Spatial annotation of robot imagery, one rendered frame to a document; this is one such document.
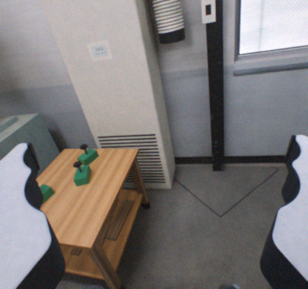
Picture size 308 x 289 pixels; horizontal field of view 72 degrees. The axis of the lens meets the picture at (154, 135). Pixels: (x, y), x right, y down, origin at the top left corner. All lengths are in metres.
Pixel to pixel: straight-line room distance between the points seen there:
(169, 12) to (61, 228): 1.19
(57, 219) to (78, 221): 0.11
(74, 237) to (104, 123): 0.78
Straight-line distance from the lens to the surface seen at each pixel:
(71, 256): 1.46
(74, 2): 1.35
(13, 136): 1.80
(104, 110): 1.47
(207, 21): 1.38
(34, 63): 2.00
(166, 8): 1.31
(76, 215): 1.12
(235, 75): 1.58
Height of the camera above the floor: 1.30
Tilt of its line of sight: 31 degrees down
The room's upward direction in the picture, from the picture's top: 12 degrees counter-clockwise
